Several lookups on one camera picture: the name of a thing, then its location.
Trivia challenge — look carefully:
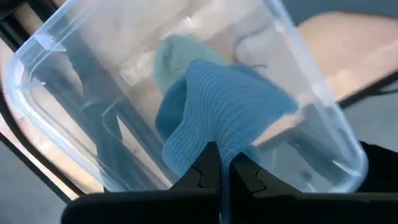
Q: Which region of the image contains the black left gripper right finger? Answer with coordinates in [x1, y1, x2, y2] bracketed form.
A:
[229, 151, 398, 224]

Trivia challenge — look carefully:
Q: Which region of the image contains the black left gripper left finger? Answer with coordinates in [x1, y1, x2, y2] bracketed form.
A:
[60, 141, 221, 224]

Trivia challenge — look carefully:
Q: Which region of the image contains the blue knitted cloth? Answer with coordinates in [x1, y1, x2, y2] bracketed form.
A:
[154, 34, 299, 224]

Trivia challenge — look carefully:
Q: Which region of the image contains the clear plastic bin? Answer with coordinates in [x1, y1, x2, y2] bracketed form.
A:
[2, 0, 369, 194]

